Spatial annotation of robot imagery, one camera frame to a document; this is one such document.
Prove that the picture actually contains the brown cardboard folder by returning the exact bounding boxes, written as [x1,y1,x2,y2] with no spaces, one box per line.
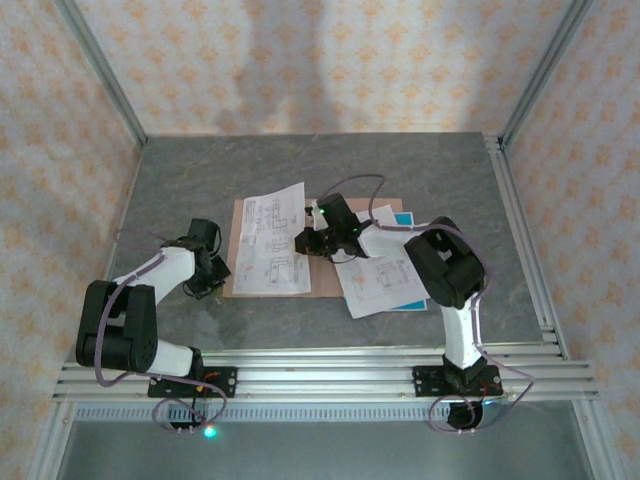
[222,197,405,300]

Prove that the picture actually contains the printed drawing paper sheet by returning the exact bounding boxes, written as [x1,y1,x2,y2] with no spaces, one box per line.
[333,203,431,320]
[232,182,313,295]

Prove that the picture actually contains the blue paper sheet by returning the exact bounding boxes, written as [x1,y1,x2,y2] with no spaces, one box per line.
[391,211,430,312]

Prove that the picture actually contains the grey metal lower panel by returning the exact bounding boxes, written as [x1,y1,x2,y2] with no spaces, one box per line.
[29,399,626,480]

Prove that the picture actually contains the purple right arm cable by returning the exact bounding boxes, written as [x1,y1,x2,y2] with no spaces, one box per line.
[322,173,536,435]

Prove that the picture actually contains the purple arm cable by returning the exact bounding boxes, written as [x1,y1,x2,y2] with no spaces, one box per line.
[92,227,226,435]
[322,173,536,435]

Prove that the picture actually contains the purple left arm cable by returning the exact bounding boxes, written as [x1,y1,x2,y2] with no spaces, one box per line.
[92,227,226,435]

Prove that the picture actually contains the aluminium side frame rail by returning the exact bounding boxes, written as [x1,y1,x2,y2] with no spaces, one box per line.
[482,137,571,361]
[79,144,145,362]

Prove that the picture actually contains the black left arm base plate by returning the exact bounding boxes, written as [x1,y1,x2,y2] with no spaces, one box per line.
[147,366,239,400]

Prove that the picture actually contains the aluminium front frame rail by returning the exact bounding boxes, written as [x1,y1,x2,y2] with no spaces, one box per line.
[52,348,600,404]

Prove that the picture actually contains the slotted grey cable duct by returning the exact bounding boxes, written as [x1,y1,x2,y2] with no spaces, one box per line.
[74,403,576,422]

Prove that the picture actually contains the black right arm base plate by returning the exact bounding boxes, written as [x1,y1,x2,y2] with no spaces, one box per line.
[412,364,504,399]

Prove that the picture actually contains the aluminium frame post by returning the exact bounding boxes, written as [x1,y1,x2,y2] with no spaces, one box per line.
[498,0,596,147]
[54,0,150,150]

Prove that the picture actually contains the black cable port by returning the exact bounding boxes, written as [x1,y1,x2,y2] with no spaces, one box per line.
[447,402,485,432]

